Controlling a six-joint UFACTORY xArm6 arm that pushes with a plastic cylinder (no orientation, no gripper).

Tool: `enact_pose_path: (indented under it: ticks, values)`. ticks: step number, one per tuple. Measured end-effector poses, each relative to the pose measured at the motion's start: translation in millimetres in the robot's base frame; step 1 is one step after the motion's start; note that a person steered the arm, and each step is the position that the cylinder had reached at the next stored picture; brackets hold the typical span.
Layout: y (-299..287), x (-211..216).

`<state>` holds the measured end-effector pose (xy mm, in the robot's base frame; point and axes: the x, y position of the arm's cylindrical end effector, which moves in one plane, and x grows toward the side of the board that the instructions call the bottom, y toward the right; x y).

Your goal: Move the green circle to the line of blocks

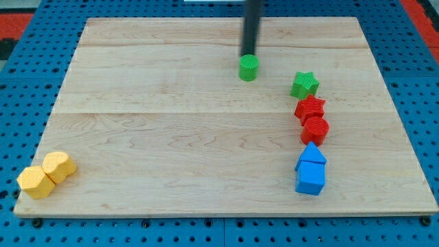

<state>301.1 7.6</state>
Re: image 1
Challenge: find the yellow heart block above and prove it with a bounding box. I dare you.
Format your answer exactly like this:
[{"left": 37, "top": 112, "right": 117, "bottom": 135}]
[{"left": 42, "top": 152, "right": 77, "bottom": 184}]

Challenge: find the blue triangle block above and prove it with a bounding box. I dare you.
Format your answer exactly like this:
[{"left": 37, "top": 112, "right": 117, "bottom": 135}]
[{"left": 294, "top": 141, "right": 327, "bottom": 172}]

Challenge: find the wooden board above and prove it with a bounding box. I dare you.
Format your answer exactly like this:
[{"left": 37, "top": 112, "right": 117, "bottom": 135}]
[{"left": 14, "top": 17, "right": 438, "bottom": 218}]

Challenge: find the green cylinder block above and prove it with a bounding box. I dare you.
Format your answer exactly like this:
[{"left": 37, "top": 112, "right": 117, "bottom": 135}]
[{"left": 239, "top": 54, "right": 259, "bottom": 82}]

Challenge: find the red star block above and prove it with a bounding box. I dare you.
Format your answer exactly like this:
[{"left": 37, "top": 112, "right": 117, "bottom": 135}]
[{"left": 294, "top": 94, "right": 326, "bottom": 126}]

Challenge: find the yellow hexagon block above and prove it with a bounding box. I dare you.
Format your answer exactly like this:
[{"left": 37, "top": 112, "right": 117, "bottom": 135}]
[{"left": 16, "top": 166, "right": 55, "bottom": 199}]

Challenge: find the blue cube block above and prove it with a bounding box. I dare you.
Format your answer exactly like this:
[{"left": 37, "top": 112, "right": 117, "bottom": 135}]
[{"left": 295, "top": 161, "right": 326, "bottom": 196}]

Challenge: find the green star block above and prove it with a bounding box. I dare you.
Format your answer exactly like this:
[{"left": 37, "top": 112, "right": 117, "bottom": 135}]
[{"left": 290, "top": 71, "right": 320, "bottom": 99}]

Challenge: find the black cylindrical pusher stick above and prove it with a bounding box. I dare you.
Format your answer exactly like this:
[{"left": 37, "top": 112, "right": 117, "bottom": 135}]
[{"left": 240, "top": 0, "right": 263, "bottom": 56}]

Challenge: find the red cylinder block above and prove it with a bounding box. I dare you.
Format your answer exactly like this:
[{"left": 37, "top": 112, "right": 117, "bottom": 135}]
[{"left": 300, "top": 117, "right": 330, "bottom": 146}]

